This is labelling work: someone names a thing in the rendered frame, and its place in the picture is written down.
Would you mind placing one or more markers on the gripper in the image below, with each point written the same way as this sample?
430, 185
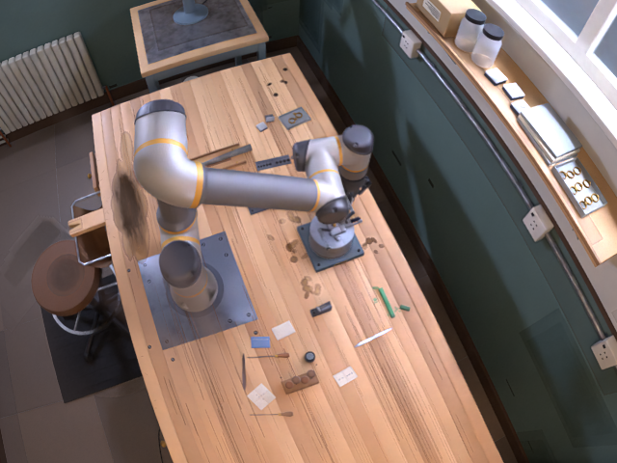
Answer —
356, 185

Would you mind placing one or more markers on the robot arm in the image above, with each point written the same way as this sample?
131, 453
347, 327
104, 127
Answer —
260, 188

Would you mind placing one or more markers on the grey fixture lever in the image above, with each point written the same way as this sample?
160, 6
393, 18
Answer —
355, 221

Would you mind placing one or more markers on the dark flat nest plate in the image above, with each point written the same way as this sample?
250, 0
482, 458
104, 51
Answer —
254, 210

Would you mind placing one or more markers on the grey tray of brass rings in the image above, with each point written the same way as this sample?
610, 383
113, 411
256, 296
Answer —
578, 185

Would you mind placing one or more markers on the long green stick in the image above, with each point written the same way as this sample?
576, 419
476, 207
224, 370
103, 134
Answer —
385, 302

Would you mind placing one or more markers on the small black box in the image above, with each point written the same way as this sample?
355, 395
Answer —
321, 308

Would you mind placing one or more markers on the short green stick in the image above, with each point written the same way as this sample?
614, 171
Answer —
403, 307

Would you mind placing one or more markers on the white flat blade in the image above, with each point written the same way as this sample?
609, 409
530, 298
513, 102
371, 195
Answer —
373, 337

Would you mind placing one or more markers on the white paper sheet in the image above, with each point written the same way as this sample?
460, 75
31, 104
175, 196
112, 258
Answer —
345, 377
261, 394
283, 330

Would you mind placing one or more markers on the grey metal mounting plate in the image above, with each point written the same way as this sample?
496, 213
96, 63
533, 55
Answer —
226, 294

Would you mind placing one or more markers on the black round loupe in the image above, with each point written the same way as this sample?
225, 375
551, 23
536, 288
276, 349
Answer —
309, 357

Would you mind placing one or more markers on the small grey pad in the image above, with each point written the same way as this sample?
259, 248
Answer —
495, 76
513, 91
519, 107

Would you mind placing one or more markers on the blue card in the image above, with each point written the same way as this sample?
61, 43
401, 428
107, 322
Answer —
260, 342

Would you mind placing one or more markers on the clear jar black lid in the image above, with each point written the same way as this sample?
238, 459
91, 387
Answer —
487, 48
470, 34

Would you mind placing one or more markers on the cardboard box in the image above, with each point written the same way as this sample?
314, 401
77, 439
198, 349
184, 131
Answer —
443, 14

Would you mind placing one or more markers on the grey flat case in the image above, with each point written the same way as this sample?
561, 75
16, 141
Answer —
549, 130

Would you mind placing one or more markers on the small wooden side table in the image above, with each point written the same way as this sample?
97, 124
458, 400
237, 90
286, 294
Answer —
202, 53

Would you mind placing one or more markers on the brown block with pegs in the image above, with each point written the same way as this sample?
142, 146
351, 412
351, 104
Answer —
300, 382

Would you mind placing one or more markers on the steel tweezers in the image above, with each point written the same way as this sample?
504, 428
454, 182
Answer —
244, 371

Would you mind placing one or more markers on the grey mat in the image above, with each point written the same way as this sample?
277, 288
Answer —
193, 38

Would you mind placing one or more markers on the blue stand foot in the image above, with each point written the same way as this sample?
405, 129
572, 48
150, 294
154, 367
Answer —
190, 12

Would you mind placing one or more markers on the white framed window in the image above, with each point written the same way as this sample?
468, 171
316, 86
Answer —
569, 43

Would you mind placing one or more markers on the wooden bench pin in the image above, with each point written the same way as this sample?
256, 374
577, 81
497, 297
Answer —
84, 226

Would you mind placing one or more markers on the brown round stool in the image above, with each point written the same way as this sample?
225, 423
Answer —
62, 280

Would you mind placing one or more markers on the white radiator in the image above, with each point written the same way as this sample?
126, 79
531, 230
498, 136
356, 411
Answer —
43, 82

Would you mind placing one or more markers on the dark floor mat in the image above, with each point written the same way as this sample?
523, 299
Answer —
72, 366

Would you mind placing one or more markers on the dark notched rail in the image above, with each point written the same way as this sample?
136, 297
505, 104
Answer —
273, 163

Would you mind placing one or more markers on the grey wall conduit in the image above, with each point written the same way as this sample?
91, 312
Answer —
482, 130

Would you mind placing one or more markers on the white wall socket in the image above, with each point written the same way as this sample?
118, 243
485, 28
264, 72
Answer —
538, 223
410, 43
605, 352

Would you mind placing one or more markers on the wooden wall shelf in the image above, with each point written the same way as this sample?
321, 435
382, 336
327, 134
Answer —
544, 159

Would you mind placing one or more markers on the brown catch apron frame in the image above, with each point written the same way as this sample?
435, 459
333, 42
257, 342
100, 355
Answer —
91, 243

